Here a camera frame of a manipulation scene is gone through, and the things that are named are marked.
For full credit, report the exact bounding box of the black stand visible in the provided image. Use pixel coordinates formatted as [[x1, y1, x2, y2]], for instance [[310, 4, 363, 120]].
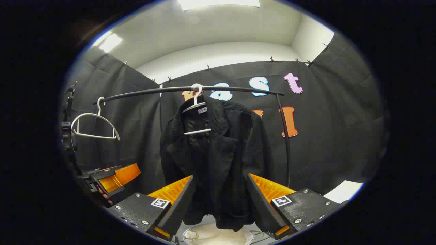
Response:
[[61, 81, 82, 174]]

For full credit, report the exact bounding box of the white sheet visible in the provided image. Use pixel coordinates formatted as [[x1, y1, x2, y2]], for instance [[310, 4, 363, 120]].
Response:
[[323, 180, 364, 204]]

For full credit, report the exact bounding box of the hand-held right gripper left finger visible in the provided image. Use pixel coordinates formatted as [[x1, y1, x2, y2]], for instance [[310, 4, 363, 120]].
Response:
[[104, 175, 195, 242]]

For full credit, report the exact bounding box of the white laundry hamper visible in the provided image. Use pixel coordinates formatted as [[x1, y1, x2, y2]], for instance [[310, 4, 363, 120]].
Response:
[[182, 223, 269, 245]]

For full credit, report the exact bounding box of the small ceiling light panel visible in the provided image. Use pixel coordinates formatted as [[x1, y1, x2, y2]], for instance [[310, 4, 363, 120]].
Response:
[[92, 31, 123, 53]]

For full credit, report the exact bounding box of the black backdrop cloth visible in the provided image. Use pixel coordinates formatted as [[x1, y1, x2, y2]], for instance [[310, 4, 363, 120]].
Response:
[[63, 32, 389, 205]]

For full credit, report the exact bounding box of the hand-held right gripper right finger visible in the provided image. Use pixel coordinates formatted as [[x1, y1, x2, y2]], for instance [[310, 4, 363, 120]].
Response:
[[245, 173, 349, 240]]

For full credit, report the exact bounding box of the row of small black clips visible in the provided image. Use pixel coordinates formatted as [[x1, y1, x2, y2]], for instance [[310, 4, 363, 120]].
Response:
[[123, 43, 331, 85]]

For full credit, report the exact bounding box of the black jacket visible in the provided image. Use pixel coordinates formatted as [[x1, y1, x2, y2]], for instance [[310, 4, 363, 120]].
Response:
[[160, 97, 275, 232]]

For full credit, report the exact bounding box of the white plastic clothes hanger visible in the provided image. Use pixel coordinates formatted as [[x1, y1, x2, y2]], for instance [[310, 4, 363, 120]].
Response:
[[182, 83, 212, 136], [71, 97, 120, 141]]

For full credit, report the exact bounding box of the large ceiling light panel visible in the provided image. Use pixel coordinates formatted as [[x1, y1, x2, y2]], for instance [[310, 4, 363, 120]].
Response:
[[177, 0, 261, 11]]

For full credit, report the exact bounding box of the black clothes rack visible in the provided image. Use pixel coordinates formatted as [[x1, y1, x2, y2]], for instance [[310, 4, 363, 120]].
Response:
[[92, 86, 292, 188]]

